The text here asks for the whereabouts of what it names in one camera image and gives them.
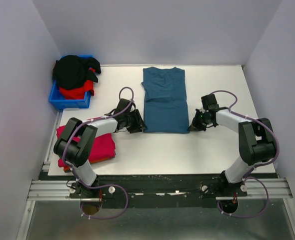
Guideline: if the blue plastic bin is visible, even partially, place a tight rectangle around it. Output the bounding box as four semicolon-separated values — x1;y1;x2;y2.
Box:
48;55;93;110

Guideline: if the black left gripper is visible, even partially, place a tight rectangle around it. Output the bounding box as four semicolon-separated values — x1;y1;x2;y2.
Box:
124;109;148;134

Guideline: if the red crumpled garment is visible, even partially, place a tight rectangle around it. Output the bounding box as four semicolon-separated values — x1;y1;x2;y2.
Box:
57;67;98;100

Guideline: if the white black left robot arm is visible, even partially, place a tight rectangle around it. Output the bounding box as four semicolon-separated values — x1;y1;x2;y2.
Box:
53;98;147;198

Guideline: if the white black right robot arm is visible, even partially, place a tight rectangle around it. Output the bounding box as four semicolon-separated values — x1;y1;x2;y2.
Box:
188;91;280;196

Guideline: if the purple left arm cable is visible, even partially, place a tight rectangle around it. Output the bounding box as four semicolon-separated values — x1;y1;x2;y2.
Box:
61;86;135;221

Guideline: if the folded orange t shirt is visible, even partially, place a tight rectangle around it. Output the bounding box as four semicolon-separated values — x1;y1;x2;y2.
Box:
58;157;113;173

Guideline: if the aluminium frame rail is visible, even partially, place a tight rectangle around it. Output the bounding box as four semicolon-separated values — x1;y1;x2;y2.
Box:
26;178;78;201

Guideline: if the teal blue t shirt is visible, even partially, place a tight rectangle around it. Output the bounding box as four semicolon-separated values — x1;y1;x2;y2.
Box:
141;67;189;134

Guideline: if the folded magenta t shirt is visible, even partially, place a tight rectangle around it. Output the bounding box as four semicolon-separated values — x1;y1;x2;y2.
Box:
56;125;116;166

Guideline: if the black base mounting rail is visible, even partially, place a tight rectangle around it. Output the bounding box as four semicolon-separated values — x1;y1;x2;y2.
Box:
69;174;247;209

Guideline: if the black crumpled garment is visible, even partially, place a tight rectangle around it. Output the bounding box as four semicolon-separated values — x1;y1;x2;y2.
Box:
52;55;102;90

